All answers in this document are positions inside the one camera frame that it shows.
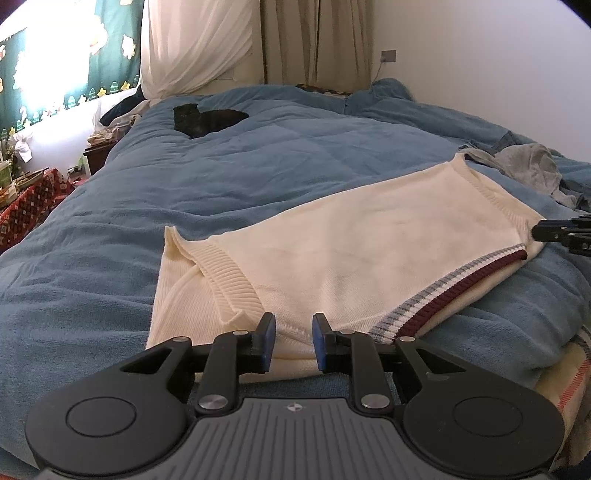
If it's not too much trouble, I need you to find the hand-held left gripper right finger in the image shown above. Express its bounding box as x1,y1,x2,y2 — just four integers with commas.
312,312,467,411

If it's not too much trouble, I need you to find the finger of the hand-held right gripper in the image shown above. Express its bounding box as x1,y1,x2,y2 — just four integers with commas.
531,213,591,257

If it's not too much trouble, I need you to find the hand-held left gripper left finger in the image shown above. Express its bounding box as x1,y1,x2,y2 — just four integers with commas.
119,312,277,414

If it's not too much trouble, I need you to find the cream knit sweater vest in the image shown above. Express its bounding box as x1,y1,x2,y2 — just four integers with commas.
145,153,546,381

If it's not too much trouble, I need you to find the grey t-shirt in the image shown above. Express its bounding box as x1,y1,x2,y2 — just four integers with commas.
457,143,578,206

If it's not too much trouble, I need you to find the plaid bed sheet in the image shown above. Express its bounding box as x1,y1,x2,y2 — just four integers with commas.
531,323,591,472

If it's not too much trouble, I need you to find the blue fleece blanket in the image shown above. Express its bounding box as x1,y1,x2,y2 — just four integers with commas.
0,78,591,457

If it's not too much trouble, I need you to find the black garment on bed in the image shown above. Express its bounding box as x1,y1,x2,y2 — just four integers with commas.
173,104,250,139

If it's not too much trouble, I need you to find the dark wooden nightstand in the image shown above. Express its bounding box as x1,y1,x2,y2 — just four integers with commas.
83,141,118,176

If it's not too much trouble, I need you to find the patterned pillow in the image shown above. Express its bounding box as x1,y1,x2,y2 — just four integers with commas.
295,83,354,97

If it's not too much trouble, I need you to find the red patterned tablecloth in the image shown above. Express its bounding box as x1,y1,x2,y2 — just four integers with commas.
0,168,77,252

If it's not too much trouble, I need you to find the dark navy pillow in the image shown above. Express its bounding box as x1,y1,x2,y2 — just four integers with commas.
99,85,151,126

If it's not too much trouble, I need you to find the white sheer curtain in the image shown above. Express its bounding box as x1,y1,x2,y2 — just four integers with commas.
141,0,264,100

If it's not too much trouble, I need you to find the green printed curtain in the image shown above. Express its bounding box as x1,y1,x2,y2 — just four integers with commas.
0,0,141,134

